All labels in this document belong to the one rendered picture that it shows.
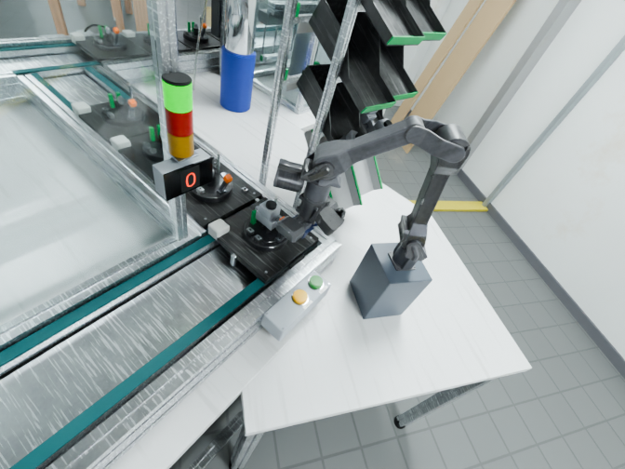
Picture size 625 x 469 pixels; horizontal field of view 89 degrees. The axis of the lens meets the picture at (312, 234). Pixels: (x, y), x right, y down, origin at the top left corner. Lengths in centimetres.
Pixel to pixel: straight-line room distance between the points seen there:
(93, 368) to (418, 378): 80
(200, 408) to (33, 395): 32
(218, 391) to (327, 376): 28
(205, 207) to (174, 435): 60
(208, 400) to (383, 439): 119
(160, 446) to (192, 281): 37
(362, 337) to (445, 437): 115
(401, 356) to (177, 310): 63
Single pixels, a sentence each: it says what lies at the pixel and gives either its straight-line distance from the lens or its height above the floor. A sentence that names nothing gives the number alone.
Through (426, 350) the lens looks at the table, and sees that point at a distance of 107.
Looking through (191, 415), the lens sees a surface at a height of 86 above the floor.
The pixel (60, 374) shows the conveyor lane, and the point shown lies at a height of 92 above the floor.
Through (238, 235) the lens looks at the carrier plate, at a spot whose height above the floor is 97.
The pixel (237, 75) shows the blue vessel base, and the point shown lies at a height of 104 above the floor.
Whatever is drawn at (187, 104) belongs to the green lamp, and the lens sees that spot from 67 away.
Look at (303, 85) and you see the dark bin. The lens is 101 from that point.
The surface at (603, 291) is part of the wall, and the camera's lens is 314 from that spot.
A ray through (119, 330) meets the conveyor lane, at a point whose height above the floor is 92.
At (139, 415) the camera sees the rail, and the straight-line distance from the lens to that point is 76.
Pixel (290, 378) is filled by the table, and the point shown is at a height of 86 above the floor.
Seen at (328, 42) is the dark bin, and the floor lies 145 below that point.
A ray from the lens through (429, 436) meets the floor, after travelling 201.
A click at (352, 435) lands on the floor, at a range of 183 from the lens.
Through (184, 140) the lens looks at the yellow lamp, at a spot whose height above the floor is 130.
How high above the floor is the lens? 169
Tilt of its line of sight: 45 degrees down
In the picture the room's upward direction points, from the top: 20 degrees clockwise
